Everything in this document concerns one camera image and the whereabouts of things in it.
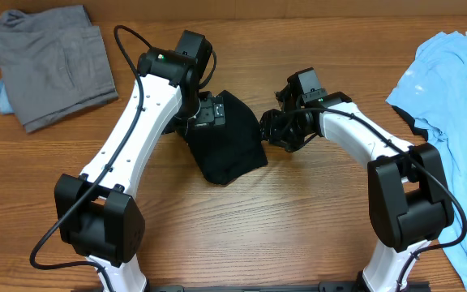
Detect light blue t-shirt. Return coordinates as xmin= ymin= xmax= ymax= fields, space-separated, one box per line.
xmin=387 ymin=32 xmax=467 ymax=289

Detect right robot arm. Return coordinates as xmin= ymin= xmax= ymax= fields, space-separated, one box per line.
xmin=260 ymin=68 xmax=454 ymax=291

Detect folded grey trousers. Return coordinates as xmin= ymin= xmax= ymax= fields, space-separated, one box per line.
xmin=0 ymin=5 xmax=118 ymax=133

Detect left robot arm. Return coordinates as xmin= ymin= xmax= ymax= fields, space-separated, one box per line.
xmin=54 ymin=30 xmax=225 ymax=291

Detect blue cloth under trousers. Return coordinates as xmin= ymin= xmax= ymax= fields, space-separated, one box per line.
xmin=0 ymin=79 xmax=14 ymax=115

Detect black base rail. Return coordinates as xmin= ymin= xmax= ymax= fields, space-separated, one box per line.
xmin=71 ymin=280 xmax=431 ymax=292

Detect black t-shirt with logo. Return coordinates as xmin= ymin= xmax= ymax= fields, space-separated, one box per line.
xmin=164 ymin=90 xmax=268 ymax=185

